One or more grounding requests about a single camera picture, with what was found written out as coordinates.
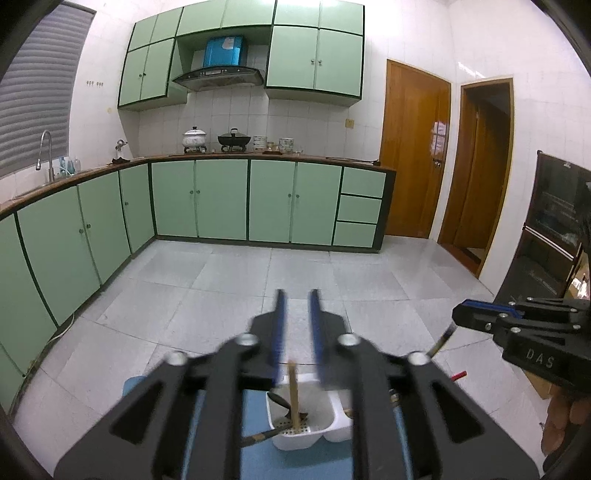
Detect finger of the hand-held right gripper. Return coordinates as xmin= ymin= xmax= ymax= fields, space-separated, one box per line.
xmin=451 ymin=299 xmax=525 ymax=332

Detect person's right hand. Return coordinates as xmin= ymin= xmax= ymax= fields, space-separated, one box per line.
xmin=540 ymin=387 xmax=587 ymax=457

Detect blue table cloth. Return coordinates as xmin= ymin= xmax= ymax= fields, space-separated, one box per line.
xmin=124 ymin=376 xmax=356 ymax=480

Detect dark chopstick with beige band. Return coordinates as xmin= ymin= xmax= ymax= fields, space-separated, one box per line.
xmin=240 ymin=427 xmax=288 ymax=448

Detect blue range hood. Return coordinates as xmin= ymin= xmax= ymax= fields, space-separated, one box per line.
xmin=172 ymin=35 xmax=265 ymax=92

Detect dark chopstick with pale tip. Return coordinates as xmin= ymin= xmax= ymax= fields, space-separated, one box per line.
xmin=427 ymin=323 xmax=456 ymax=358

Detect light wooden chopstick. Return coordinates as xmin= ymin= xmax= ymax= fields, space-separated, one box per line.
xmin=287 ymin=361 xmax=300 ymax=428

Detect wooden door frame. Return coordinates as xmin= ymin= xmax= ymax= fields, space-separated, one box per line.
xmin=438 ymin=78 xmax=515 ymax=278

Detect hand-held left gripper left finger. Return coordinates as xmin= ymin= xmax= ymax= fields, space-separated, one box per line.
xmin=54 ymin=289 xmax=289 ymax=480

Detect grey window blind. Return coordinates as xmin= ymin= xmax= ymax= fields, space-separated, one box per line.
xmin=0 ymin=4 xmax=97 ymax=178

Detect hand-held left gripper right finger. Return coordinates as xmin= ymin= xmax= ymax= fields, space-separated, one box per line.
xmin=308 ymin=289 xmax=540 ymax=480

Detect chrome sink faucet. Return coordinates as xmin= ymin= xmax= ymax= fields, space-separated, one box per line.
xmin=36 ymin=130 xmax=55 ymax=183

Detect green upper wall cabinets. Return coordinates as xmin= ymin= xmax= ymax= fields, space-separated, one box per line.
xmin=117 ymin=0 xmax=365 ymax=112

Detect stacked bowls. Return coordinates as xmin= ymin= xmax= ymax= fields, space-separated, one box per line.
xmin=252 ymin=135 xmax=296 ymax=154

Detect black glass-front cabinet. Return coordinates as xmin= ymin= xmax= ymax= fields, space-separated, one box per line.
xmin=493 ymin=150 xmax=591 ymax=302

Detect white cooking pot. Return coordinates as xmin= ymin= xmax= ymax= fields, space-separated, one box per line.
xmin=182 ymin=126 xmax=207 ymax=153

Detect white floor cable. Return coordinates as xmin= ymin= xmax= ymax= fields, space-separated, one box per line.
xmin=48 ymin=311 xmax=75 ymax=344

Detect white plastic utensil holder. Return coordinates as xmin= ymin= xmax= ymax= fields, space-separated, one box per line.
xmin=265 ymin=373 xmax=356 ymax=451

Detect brown wooden door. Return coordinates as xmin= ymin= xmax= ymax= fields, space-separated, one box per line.
xmin=379 ymin=59 xmax=452 ymax=239

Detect green lower kitchen cabinets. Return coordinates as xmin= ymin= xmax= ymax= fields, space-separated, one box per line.
xmin=0 ymin=157 xmax=397 ymax=414

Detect black wok with lid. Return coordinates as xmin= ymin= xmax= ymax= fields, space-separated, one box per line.
xmin=218 ymin=128 xmax=252 ymax=152

